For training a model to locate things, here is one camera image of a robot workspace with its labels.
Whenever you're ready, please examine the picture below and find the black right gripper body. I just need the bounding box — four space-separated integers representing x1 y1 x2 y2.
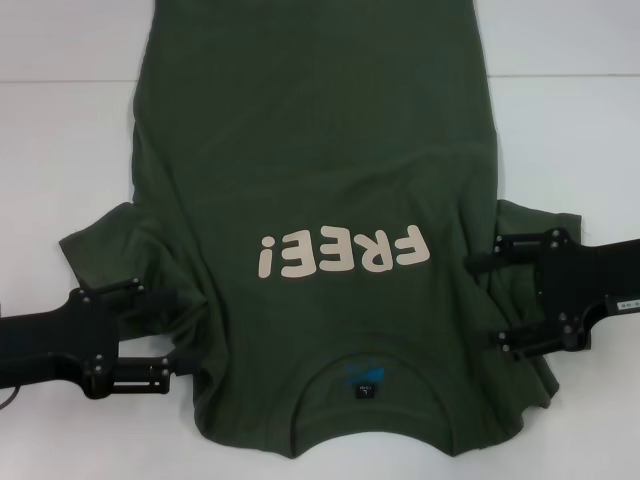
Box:
534 234 640 349

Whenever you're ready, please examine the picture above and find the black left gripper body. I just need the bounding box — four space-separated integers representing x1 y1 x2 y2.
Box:
0 289 124 389

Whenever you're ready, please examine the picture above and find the dark green FREE t-shirt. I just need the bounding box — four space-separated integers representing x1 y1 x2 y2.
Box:
58 0 584 449

